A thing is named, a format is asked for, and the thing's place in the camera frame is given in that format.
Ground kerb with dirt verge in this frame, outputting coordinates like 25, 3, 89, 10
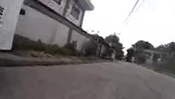
0, 42, 109, 87

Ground grey concrete road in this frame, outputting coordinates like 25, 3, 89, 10
0, 41, 175, 99

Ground pale boundary wall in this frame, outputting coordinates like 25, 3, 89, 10
13, 0, 98, 54

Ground overhead wires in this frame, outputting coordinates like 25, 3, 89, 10
123, 0, 152, 27

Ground strip of weeds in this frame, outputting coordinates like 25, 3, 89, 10
10, 31, 92, 68

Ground dark tree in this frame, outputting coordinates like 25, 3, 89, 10
124, 37, 156, 67

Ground clump of trees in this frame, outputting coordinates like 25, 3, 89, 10
81, 29, 129, 62

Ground low building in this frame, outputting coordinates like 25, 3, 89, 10
141, 47, 171, 68

